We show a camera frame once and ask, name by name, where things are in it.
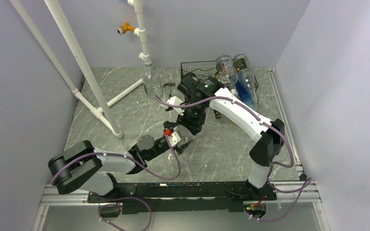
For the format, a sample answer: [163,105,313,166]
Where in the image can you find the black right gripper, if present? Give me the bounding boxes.
[176,101,207,136]

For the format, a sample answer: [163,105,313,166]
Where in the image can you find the clear round glass bottle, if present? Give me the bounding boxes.
[142,60,163,99]

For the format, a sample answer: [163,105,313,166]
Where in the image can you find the clear bottle red black label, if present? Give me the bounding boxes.
[215,55,239,98]

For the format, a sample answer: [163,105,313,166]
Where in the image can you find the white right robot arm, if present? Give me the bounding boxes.
[167,73,286,200]

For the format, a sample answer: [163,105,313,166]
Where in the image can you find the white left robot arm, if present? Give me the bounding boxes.
[48,121,194,202]

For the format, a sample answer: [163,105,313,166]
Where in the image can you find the clear bottle black gold cap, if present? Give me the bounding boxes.
[213,110,222,120]

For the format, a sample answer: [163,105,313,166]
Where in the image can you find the blue square glass bottle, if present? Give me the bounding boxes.
[235,77,257,109]

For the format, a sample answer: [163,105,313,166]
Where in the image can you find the clear bottle black gold label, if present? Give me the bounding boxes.
[233,54,259,111]

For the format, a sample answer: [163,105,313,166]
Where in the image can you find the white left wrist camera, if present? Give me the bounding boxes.
[164,129,185,147]

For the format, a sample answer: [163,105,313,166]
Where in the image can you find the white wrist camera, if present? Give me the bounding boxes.
[166,96,185,116]
[164,129,185,147]

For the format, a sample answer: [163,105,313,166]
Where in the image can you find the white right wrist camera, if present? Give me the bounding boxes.
[166,96,185,116]

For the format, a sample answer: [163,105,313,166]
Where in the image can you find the small black handled hammer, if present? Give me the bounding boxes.
[163,82,175,98]

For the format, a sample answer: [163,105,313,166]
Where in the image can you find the black wire wine rack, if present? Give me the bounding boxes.
[180,60,259,96]

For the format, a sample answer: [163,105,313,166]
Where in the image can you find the white pvc pipe frame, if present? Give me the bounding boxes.
[10,0,143,139]

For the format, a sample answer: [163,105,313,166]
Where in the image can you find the aluminium extrusion rail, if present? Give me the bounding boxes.
[39,181,330,231]

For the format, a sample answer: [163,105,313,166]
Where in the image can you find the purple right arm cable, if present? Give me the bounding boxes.
[154,95,313,223]

